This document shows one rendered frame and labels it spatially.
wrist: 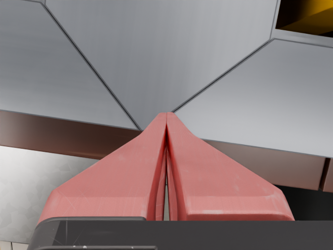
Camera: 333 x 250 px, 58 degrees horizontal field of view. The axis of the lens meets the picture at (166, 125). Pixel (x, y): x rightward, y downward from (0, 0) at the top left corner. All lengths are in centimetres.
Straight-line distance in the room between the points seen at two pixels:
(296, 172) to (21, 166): 38
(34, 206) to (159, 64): 34
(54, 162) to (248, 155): 29
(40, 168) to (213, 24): 35
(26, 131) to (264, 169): 24
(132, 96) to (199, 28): 8
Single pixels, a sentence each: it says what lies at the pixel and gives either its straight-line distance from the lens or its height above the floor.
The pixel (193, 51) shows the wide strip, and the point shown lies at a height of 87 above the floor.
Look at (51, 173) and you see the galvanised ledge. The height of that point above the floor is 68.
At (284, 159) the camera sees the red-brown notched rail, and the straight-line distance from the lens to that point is 33.
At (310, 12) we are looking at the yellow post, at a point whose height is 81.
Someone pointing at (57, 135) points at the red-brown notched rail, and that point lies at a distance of 31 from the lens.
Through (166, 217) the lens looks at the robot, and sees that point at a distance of 94.
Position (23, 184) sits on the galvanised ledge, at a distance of 51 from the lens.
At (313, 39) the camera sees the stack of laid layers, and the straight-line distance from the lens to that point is 30.
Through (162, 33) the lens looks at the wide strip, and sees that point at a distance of 25.
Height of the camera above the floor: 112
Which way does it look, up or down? 80 degrees down
